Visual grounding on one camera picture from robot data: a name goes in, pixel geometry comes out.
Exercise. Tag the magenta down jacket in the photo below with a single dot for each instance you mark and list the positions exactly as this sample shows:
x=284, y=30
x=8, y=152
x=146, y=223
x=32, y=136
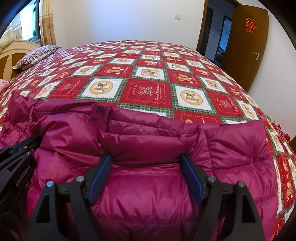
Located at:
x=150, y=139

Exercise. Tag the beige patterned curtain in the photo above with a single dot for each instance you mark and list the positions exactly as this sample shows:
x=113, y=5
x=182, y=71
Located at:
x=47, y=23

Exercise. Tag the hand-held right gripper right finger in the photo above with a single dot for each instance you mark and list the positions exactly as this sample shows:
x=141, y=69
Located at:
x=190, y=176

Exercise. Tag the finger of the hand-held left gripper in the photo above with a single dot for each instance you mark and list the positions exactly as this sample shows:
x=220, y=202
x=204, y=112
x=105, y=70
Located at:
x=18, y=158
x=23, y=143

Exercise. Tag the striped pillow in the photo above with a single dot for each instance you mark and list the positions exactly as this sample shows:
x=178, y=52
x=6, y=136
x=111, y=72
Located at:
x=37, y=56

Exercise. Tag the brown door frame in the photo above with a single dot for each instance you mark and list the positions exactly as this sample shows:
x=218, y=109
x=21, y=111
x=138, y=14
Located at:
x=201, y=34

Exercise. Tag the pink floral pillow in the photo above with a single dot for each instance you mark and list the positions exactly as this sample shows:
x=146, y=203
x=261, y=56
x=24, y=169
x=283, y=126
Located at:
x=4, y=83

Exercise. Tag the sheer yellow curtain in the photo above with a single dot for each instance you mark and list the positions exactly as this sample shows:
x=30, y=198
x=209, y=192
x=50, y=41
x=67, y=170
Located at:
x=12, y=30

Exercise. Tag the red printed patchwork blanket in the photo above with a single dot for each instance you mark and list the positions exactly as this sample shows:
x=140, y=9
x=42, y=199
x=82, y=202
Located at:
x=148, y=90

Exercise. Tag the window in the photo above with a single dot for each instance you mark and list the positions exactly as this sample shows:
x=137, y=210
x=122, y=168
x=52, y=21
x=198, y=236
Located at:
x=29, y=23

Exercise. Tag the brown wooden door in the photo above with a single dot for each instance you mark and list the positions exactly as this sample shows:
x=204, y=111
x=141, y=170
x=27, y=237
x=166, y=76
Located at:
x=240, y=58

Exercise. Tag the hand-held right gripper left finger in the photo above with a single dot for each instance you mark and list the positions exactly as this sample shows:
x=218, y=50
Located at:
x=100, y=176

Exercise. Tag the beige wooden headboard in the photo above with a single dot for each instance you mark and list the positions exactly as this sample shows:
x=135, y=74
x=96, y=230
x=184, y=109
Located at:
x=20, y=44

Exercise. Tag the red paper door decoration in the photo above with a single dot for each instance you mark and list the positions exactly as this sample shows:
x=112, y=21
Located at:
x=251, y=25

